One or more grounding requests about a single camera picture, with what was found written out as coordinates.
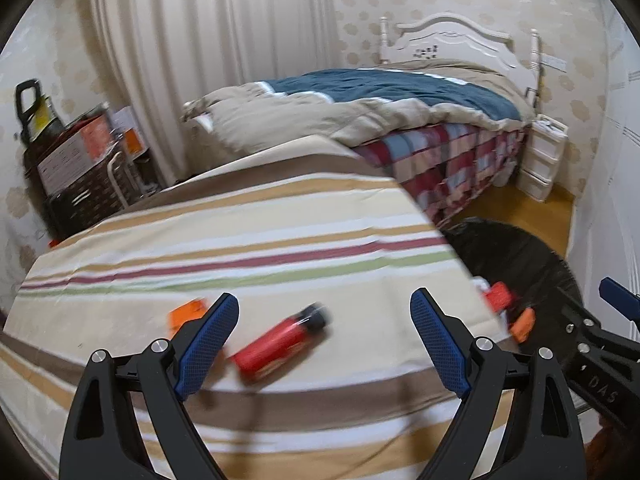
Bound cream curtain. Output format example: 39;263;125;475
89;0;342;182

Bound black hand truck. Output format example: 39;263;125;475
15;79;52;162

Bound orange wrapper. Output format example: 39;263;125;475
509;306;537;345

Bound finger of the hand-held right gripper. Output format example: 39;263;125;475
552;284;640;358
599;276;640;323

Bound red bottle with black cap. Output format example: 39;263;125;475
227;302;334;382

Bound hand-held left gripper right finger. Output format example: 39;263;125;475
410;287;586;480

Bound striped tablecloth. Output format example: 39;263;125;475
0;135;507;480

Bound white metal rack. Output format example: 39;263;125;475
105;152;152;209

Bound beige and blue quilt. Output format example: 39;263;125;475
180;60;536;157

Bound white plastic drawer cabinet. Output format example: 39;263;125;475
515;115;569;204

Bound white and orange box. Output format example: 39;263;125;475
112;105;152;159

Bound white wooden bed headboard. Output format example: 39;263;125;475
377;10;544;107

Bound black bin liner bag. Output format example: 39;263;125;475
444;219;583;361

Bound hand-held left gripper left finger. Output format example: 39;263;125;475
59;292;240;480

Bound cardboard box with orange print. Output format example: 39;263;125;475
35;112;117;194

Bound plaid bedsheet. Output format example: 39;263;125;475
352;122;531;227

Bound dark woven basket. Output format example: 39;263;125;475
45;160;132;239

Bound orange paper piece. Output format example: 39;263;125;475
167;299;210;342

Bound small orange foam net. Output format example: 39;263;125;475
486;281;517;311

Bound white wardrobe door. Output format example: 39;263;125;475
567;0;640;311

